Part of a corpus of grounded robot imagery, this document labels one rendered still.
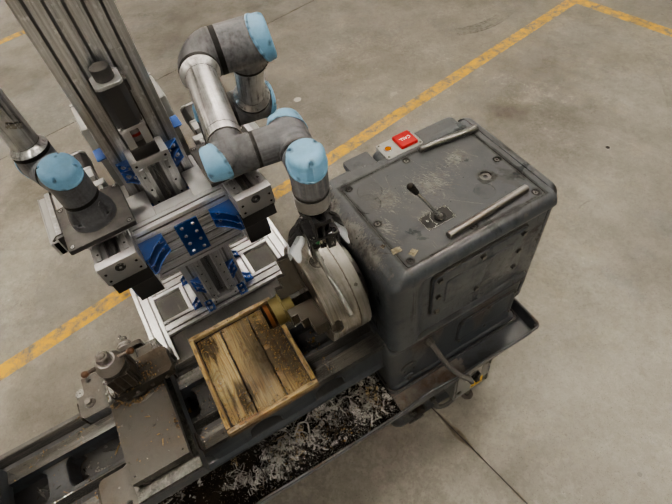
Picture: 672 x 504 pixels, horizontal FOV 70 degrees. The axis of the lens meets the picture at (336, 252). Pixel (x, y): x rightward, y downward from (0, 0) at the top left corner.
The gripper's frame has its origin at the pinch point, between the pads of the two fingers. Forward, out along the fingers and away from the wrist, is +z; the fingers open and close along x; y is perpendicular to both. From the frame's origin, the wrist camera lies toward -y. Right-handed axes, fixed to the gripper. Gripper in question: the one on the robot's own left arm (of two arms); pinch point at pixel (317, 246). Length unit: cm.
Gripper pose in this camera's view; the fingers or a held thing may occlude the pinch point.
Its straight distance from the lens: 118.4
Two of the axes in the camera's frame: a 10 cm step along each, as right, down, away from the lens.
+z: 0.6, 5.3, 8.5
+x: 9.2, -3.6, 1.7
